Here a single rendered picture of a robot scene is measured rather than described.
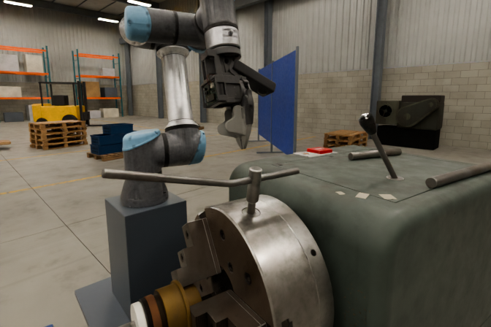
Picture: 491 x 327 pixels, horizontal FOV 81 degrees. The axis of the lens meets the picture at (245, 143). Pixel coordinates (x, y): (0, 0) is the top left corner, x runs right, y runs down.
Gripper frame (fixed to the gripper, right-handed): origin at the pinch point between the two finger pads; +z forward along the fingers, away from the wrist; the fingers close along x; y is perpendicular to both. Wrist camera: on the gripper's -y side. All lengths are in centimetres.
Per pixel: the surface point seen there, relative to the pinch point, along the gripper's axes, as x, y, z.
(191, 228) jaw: -0.9, 14.2, 15.1
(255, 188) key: 11.3, 6.7, 8.7
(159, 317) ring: 4.9, 23.3, 25.6
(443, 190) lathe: 24.4, -28.5, 15.2
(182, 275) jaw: 1.6, 17.9, 22.0
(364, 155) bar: -0.4, -41.1, 7.2
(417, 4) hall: -347, -925, -395
